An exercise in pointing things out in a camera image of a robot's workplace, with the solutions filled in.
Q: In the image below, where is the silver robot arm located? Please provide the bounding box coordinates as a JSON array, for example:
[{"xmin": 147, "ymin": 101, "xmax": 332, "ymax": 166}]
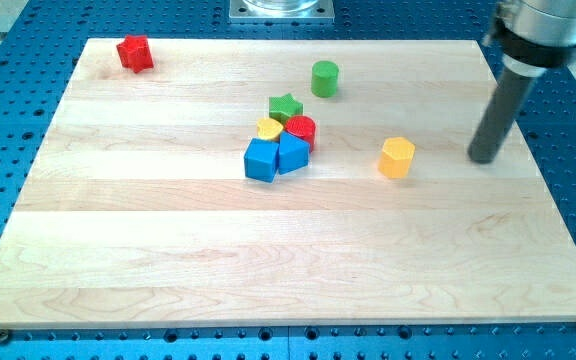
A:
[{"xmin": 467, "ymin": 0, "xmax": 576, "ymax": 164}]

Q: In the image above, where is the red cylinder block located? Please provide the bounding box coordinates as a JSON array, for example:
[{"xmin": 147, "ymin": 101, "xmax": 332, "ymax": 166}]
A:
[{"xmin": 285, "ymin": 115, "xmax": 317, "ymax": 153}]

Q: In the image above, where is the blue cube block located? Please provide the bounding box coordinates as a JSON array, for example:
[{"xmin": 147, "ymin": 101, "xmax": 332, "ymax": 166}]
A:
[{"xmin": 244, "ymin": 138, "xmax": 279, "ymax": 183}]

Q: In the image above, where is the green star block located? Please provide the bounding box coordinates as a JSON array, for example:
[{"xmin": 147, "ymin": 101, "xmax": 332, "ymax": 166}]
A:
[{"xmin": 268, "ymin": 93, "xmax": 303, "ymax": 124}]

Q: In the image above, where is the yellow hexagon block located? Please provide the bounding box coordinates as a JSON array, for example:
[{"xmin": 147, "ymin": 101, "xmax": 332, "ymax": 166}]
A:
[{"xmin": 378, "ymin": 137, "xmax": 415, "ymax": 179}]

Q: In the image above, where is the green cylinder block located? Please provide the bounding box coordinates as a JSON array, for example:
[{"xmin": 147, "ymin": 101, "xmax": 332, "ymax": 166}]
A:
[{"xmin": 311, "ymin": 60, "xmax": 339, "ymax": 98}]

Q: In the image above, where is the red star block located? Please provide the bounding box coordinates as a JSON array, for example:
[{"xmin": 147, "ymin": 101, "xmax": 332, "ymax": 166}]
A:
[{"xmin": 116, "ymin": 35, "xmax": 154, "ymax": 73}]

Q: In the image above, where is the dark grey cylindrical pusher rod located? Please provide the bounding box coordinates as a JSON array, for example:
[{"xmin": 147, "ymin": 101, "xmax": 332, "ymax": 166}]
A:
[{"xmin": 467, "ymin": 68, "xmax": 536, "ymax": 164}]

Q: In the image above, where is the blue perforated metal table plate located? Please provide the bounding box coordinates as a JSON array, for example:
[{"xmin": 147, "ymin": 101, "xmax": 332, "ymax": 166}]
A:
[{"xmin": 0, "ymin": 1, "xmax": 576, "ymax": 359}]

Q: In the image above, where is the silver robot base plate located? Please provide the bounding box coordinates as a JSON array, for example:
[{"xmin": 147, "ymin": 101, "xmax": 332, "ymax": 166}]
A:
[{"xmin": 228, "ymin": 0, "xmax": 335, "ymax": 24}]

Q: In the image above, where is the blue pentagon block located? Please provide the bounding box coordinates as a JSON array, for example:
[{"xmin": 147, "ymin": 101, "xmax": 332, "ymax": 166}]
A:
[{"xmin": 278, "ymin": 132, "xmax": 310, "ymax": 174}]

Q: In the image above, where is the light wooden board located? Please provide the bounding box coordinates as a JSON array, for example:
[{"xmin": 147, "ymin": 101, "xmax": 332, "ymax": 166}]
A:
[{"xmin": 0, "ymin": 38, "xmax": 576, "ymax": 329}]

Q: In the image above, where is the yellow heart block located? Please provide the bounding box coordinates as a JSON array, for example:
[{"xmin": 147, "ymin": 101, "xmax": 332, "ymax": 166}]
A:
[{"xmin": 256, "ymin": 118, "xmax": 284, "ymax": 141}]

